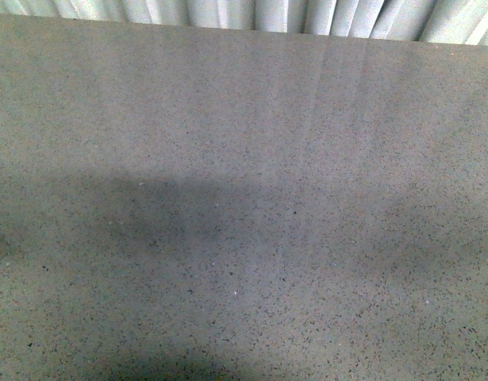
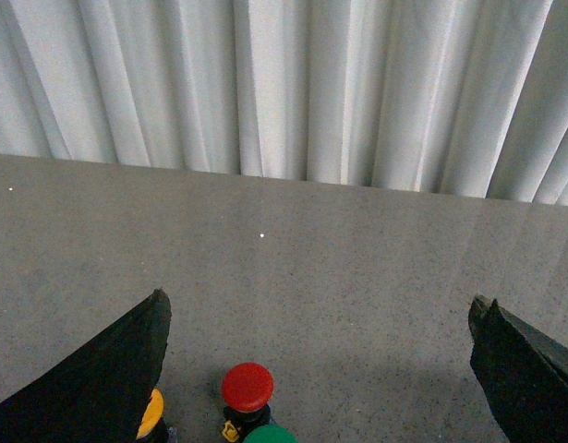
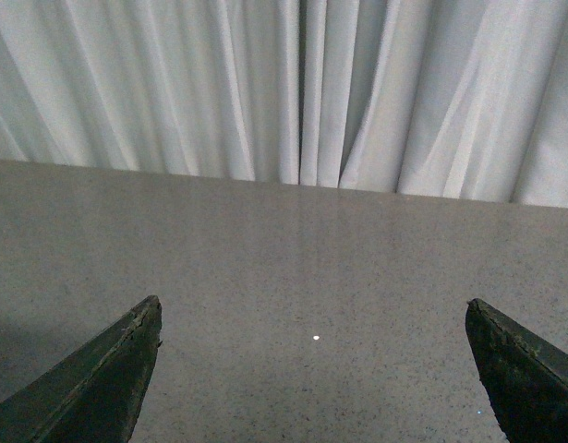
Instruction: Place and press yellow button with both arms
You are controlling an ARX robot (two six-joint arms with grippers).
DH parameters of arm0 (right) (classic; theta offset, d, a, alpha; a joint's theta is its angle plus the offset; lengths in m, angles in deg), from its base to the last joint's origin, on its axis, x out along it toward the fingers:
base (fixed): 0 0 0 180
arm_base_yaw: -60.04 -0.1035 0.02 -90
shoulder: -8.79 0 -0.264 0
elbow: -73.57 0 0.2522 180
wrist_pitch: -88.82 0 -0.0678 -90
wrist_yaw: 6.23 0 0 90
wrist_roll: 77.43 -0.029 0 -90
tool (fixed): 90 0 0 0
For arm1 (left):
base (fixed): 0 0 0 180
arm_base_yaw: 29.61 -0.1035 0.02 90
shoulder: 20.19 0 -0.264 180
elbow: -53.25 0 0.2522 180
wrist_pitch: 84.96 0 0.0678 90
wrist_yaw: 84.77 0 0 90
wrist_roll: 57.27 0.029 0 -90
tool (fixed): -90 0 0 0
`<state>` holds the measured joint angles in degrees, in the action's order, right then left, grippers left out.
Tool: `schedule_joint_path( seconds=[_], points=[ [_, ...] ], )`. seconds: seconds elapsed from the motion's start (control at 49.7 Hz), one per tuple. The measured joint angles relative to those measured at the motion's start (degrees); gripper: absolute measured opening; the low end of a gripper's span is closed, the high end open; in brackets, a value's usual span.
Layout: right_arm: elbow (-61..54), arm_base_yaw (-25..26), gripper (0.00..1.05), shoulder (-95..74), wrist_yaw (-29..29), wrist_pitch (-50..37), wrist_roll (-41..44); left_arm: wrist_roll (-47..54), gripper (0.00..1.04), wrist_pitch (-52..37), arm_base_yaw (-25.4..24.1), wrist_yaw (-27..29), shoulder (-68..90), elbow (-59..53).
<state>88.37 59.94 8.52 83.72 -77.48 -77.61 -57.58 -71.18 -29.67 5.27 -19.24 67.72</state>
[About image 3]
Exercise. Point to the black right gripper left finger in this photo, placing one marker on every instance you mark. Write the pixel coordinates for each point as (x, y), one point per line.
(96, 393)

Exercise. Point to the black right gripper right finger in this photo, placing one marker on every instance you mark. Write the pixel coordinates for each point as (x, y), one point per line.
(526, 377)

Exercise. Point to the white pleated curtain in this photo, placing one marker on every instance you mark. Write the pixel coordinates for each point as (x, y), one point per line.
(455, 99)

